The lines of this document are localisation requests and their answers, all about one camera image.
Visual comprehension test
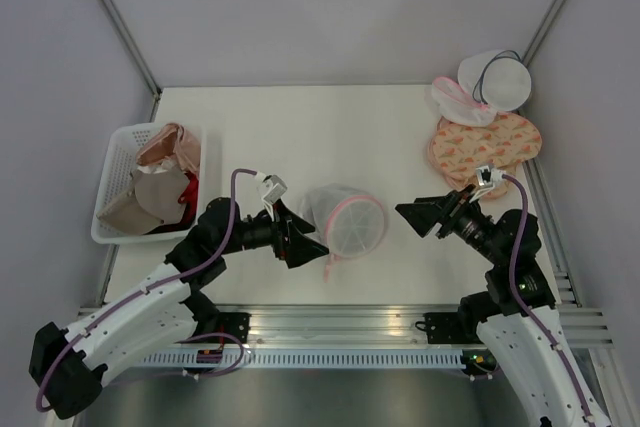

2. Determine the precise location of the left aluminium frame post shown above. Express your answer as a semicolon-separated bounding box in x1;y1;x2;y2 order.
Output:
97;0;162;100

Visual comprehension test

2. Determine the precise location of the floral laundry bag lower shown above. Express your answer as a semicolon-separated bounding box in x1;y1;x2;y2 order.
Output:
425;139;519;202

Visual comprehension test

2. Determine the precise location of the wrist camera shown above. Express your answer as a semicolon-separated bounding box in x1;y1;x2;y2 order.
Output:
255;172;288;209
473;163;504;200

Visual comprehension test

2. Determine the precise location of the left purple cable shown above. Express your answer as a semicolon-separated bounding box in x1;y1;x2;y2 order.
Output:
35;168;266;411

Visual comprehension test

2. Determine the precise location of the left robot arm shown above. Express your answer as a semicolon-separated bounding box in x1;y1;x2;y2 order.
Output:
28;197;329;420

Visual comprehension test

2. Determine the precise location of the right aluminium frame post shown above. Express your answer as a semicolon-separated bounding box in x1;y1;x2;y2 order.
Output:
519;0;601;66

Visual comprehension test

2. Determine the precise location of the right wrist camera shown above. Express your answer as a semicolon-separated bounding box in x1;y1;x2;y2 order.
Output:
473;163;504;200

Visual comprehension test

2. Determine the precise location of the white mesh bag pink trim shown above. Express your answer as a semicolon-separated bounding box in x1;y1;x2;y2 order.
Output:
431;76;496;127

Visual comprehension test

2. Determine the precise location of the purple cable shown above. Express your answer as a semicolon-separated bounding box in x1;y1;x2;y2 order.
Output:
499;171;599;427
35;168;266;411

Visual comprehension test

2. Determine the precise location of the floral laundry bag upper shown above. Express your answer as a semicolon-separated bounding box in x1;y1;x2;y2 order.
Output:
427;113;542;181

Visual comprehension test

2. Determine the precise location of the white mesh bag blue trim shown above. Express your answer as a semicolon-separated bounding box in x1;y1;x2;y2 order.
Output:
457;49;532;112

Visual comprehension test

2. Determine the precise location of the floral laundry bag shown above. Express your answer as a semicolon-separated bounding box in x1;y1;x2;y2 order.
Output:
427;113;542;181
425;139;519;202

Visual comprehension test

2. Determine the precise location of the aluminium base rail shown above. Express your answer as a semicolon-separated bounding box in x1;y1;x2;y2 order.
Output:
74;302;615;348

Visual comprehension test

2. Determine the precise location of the beige bra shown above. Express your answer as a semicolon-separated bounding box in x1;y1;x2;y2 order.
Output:
97;170;190;236

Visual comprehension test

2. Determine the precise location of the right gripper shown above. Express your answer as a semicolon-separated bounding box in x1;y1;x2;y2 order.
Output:
395;183;505;265

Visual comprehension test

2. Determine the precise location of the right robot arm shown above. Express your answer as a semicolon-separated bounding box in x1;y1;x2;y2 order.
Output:
395;188;611;426

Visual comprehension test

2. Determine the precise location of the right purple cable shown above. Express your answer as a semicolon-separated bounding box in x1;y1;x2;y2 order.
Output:
499;171;599;427

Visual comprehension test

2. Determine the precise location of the white slotted cable duct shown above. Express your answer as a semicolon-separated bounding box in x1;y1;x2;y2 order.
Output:
136;347;465;370

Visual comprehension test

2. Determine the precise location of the red garment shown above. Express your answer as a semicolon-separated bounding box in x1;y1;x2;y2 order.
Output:
178;172;199;204

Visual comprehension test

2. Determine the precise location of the white plastic basket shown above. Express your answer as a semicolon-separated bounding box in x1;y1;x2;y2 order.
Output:
91;122;207;245

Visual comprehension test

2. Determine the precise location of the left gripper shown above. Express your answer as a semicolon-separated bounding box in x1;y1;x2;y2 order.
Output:
219;198;329;268

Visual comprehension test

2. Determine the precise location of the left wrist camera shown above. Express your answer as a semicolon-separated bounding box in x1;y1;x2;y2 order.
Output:
255;172;288;209

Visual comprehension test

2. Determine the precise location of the pink-trimmed mesh laundry bag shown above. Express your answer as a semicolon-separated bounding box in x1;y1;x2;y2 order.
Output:
300;183;387;282

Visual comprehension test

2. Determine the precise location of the aluminium frame post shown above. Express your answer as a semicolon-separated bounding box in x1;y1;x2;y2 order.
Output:
97;0;162;100
519;0;601;66

